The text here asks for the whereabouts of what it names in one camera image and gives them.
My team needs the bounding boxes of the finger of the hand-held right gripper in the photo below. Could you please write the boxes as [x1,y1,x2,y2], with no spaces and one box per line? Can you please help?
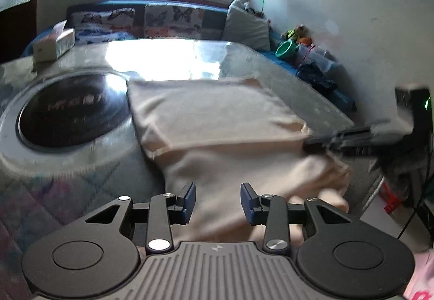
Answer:
[303,119,385,159]

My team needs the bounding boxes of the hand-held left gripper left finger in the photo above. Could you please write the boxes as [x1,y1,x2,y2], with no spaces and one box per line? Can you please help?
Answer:
[78,182,196,253]

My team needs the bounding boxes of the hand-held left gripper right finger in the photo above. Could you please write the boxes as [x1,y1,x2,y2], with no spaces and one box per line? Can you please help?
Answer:
[240,183,360,255]

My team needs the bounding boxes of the cream cloth garment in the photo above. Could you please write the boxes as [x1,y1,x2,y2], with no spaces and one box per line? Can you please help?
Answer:
[126,77,351,243]

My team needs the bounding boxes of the dark bag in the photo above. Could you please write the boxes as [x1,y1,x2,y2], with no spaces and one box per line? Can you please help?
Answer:
[296,62,338,93]

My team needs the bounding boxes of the red object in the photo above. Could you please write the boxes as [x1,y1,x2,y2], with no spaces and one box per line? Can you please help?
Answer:
[383,185,407,216]

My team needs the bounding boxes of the clear plastic box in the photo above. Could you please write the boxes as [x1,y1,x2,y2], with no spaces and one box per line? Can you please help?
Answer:
[298,44,334,73]

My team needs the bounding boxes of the blue patterned sofa cover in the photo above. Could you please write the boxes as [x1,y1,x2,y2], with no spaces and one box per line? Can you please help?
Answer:
[261,49,356,114]

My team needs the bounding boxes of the green bowl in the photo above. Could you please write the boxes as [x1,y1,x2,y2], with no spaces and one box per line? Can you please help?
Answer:
[275,40,297,59]

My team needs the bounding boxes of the stuffed toy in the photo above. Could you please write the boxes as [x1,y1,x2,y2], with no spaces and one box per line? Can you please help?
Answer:
[286,24,307,41]

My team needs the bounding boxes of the grey cushion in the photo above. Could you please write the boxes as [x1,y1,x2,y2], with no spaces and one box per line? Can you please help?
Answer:
[222,3,272,51]

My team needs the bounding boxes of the round black induction cooker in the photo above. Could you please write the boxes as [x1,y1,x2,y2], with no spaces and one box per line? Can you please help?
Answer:
[0,69,143,182]

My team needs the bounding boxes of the pink garment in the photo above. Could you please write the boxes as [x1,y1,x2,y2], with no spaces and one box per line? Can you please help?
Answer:
[403,249,434,300]

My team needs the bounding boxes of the white patterned cushion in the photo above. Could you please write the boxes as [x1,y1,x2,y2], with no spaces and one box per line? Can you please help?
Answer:
[232,0,253,14]

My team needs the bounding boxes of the blue sofa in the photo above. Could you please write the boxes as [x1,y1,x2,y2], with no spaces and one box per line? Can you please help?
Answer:
[20,0,356,114]

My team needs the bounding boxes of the butterfly print cushion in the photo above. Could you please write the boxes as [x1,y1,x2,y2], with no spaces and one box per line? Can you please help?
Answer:
[144,3,204,39]
[71,8,136,46]

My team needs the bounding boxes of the white tissue box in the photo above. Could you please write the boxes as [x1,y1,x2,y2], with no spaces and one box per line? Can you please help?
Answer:
[32,20,75,61]

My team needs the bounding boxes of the black cable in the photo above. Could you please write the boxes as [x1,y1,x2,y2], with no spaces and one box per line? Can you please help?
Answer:
[397,164,434,239]

